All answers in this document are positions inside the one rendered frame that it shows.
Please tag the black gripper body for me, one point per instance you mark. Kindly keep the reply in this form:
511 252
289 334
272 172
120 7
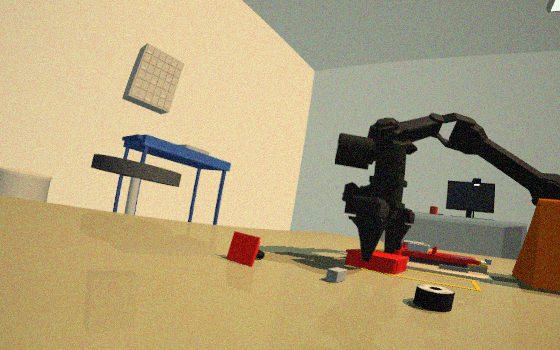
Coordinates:
387 201

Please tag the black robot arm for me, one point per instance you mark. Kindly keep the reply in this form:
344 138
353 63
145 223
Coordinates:
389 141

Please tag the black rubber tyre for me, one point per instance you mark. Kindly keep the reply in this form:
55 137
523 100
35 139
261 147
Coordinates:
434 298

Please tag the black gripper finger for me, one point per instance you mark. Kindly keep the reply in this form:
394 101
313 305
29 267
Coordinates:
394 233
370 231

